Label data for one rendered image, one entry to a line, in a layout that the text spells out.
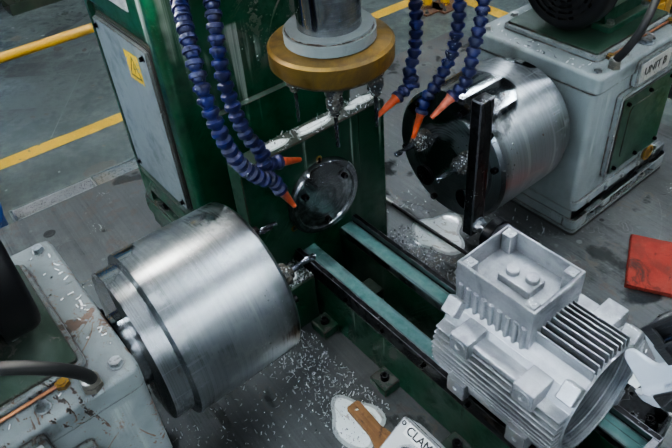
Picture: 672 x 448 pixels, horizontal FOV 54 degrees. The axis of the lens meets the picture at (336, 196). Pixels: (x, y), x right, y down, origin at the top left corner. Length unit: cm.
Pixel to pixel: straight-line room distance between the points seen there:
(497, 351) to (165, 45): 63
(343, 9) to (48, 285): 51
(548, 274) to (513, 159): 29
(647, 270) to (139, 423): 95
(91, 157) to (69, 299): 245
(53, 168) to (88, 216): 173
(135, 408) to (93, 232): 78
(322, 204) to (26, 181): 229
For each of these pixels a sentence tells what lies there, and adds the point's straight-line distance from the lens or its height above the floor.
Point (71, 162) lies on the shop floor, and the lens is 332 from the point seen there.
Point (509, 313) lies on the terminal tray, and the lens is 84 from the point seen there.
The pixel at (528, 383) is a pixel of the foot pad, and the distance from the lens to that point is 84.
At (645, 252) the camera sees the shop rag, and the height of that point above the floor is 81.
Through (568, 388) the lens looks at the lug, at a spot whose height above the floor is 109.
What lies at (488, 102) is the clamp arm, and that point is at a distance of 96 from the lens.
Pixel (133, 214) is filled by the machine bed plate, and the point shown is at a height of 80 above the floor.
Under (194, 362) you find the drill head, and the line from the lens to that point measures 86.
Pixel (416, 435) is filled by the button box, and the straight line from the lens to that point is 78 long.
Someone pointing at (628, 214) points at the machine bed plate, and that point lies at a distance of 151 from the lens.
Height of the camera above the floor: 175
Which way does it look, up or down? 39 degrees down
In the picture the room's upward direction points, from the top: 5 degrees counter-clockwise
